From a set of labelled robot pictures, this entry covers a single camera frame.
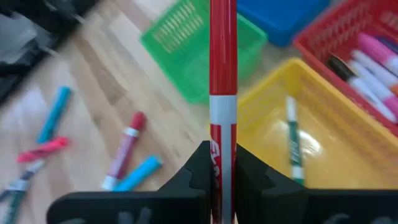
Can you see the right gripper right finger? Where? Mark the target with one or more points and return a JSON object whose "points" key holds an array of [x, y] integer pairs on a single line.
{"points": [[264, 186]]}

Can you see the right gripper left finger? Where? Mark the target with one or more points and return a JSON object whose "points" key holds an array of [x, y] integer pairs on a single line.
{"points": [[189, 180]]}

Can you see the slim green marker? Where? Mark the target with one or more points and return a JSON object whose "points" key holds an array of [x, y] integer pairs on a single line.
{"points": [[293, 146]]}

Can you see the slim red Expo marker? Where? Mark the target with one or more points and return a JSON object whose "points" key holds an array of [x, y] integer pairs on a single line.
{"points": [[223, 62]]}

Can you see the black cap white marker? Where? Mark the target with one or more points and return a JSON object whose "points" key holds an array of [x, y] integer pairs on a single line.
{"points": [[339, 67]]}

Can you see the small pink white marker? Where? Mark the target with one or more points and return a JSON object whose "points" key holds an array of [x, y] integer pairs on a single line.
{"points": [[390, 101]]}

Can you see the slim white blue-label pen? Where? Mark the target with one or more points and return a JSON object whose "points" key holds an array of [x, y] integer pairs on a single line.
{"points": [[34, 166]]}

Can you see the small orange white marker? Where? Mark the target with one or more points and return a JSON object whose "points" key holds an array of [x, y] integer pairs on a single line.
{"points": [[370, 67]]}

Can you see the slim pink white marker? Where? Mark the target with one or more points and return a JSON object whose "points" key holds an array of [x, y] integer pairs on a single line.
{"points": [[374, 51]]}

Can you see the thick dark green marker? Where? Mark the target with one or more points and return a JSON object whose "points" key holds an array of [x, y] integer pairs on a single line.
{"points": [[12, 205]]}

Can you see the purple cap grey marker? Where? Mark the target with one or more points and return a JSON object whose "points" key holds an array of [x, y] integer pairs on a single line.
{"points": [[388, 43]]}

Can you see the slim light blue marker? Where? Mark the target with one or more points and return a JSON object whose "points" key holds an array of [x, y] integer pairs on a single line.
{"points": [[140, 172]]}

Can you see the pink-label marker red cap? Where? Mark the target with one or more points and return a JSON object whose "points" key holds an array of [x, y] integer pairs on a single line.
{"points": [[124, 152]]}

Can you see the yellow plastic basket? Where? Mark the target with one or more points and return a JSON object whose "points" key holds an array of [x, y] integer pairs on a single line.
{"points": [[342, 149]]}

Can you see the green plastic basket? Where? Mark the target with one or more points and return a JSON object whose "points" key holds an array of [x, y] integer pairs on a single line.
{"points": [[186, 68]]}

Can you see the pink highlighter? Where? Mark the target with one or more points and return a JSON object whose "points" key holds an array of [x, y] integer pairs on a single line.
{"points": [[43, 151]]}

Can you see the blue highlighter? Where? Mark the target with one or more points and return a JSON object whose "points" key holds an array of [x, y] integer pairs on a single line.
{"points": [[54, 115]]}

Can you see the red plastic basket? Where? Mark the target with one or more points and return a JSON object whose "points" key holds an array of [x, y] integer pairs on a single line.
{"points": [[326, 34]]}

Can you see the blue plastic basket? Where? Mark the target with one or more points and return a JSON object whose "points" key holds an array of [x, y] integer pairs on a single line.
{"points": [[280, 18]]}

